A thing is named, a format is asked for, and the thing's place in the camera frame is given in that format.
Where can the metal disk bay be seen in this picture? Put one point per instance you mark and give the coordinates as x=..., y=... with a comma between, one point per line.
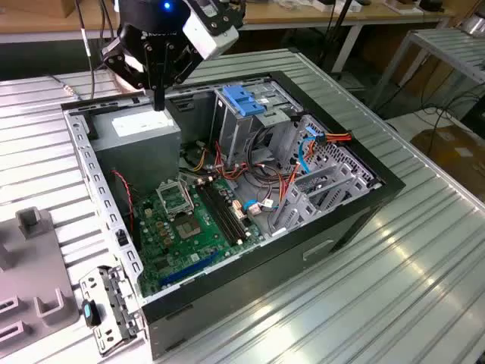
x=303, y=216

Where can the green motherboard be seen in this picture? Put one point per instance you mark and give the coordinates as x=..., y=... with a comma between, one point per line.
x=212, y=246

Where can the black open PC case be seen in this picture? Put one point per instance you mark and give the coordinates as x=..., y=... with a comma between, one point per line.
x=246, y=288

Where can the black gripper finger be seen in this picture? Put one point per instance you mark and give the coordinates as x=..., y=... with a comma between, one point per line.
x=113, y=55
x=182, y=64

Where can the blue plastic drive latch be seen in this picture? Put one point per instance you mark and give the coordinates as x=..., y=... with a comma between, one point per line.
x=242, y=100

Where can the grey power supply unit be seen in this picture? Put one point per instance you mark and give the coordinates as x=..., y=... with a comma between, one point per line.
x=136, y=159

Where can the grey parts rack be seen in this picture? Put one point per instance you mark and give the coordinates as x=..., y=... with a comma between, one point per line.
x=34, y=265

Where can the black RAM slot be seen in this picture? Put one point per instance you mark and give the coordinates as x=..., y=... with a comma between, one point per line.
x=229, y=209
x=215, y=215
x=219, y=213
x=224, y=211

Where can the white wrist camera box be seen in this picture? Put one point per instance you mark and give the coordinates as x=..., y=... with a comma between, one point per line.
x=210, y=38

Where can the small white box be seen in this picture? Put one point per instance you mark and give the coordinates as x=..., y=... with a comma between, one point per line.
x=324, y=5

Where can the black latch blue button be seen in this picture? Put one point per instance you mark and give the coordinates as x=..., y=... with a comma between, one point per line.
x=89, y=312

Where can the black intrusion switch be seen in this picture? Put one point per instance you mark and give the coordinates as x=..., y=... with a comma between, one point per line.
x=121, y=238

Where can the blue expansion slot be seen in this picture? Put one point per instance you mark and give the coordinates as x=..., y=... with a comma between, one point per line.
x=189, y=268

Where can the CPU socket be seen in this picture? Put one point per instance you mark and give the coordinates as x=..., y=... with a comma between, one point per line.
x=187, y=227

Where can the metal slat side table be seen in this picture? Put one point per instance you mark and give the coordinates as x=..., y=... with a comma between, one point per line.
x=447, y=49

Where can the metal expansion slot retainer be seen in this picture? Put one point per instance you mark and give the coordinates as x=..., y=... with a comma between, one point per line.
x=113, y=303

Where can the metal optical drive cage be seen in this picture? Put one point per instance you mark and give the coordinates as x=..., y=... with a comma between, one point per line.
x=235, y=132

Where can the small black device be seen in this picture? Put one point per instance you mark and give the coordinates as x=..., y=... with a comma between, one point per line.
x=432, y=4

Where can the black case fan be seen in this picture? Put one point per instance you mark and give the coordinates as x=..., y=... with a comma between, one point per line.
x=123, y=206

